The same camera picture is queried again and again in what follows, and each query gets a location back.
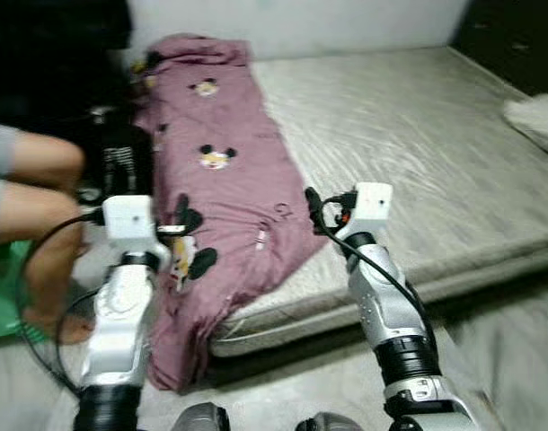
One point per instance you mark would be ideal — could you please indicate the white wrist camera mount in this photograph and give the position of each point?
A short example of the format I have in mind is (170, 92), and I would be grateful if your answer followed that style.
(130, 224)
(368, 208)

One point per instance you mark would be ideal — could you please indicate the bare person leg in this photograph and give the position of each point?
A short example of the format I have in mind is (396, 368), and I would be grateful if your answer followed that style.
(49, 269)
(45, 162)

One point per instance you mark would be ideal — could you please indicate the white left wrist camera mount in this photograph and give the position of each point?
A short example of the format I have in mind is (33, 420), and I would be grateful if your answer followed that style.
(130, 224)

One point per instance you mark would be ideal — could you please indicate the white pillow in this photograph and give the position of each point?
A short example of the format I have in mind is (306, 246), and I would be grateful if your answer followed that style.
(536, 118)

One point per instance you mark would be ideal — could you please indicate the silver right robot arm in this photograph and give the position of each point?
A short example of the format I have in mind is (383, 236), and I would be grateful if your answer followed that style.
(395, 323)

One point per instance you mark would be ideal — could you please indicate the green plastic item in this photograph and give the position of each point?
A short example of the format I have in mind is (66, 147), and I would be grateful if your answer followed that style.
(9, 296)

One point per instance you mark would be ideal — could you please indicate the purple cartoon mouse quilt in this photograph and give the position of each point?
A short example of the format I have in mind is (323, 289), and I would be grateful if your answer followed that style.
(229, 117)

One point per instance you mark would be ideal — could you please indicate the grey robot leg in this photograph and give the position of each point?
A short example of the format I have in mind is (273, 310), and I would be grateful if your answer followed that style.
(330, 422)
(200, 418)

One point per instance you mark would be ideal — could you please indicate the black tufted headboard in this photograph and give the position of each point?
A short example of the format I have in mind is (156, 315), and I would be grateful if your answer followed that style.
(512, 36)

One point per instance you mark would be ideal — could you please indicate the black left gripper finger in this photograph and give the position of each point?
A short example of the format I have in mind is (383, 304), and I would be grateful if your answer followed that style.
(180, 214)

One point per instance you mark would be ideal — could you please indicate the black furniture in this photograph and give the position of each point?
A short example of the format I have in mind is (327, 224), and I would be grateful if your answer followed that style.
(49, 54)

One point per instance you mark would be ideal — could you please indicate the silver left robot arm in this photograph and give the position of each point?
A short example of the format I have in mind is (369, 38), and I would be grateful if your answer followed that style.
(121, 341)

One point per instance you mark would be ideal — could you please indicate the grey robot right leg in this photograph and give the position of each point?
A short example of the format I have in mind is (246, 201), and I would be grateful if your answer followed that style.
(330, 422)

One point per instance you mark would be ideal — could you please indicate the beige quilted mattress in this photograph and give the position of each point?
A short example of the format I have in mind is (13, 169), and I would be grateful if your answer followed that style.
(418, 153)

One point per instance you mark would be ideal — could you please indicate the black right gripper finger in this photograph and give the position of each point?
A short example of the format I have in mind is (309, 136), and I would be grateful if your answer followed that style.
(314, 211)

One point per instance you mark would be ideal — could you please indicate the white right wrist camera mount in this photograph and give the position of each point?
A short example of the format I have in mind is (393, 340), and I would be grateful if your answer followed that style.
(368, 208)

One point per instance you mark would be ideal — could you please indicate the grey robot left leg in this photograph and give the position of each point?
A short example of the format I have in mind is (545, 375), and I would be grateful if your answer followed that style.
(200, 418)

